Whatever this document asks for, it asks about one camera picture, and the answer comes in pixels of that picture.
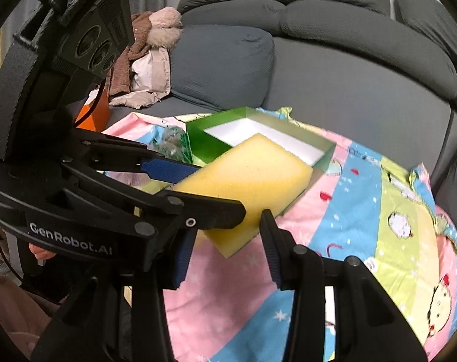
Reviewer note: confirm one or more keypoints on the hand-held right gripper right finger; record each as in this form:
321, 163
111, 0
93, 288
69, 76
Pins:
273, 256

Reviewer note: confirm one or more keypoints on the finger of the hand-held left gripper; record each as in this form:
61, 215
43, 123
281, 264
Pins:
209, 213
168, 170

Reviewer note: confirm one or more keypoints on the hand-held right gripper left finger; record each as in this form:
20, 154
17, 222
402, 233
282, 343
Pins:
183, 258

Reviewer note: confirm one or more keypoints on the clear green-printed plastic bag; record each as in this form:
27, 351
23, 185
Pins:
171, 143

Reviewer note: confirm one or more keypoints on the green box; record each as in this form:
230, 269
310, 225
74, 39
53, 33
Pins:
198, 147

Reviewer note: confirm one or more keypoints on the yellow sponge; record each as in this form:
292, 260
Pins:
247, 181

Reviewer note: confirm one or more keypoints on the person's left hand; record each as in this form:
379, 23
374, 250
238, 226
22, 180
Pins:
39, 253

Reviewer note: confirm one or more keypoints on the orange box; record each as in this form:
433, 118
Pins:
96, 120

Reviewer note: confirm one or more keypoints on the beige padded jacket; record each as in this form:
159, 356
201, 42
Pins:
153, 68

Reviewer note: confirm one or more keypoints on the printed cartoon blanket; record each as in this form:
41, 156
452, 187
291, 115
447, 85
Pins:
364, 203

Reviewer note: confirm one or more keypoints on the pink plush hat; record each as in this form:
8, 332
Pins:
164, 19

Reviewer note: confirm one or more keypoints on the grey sofa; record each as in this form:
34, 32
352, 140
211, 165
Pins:
345, 83

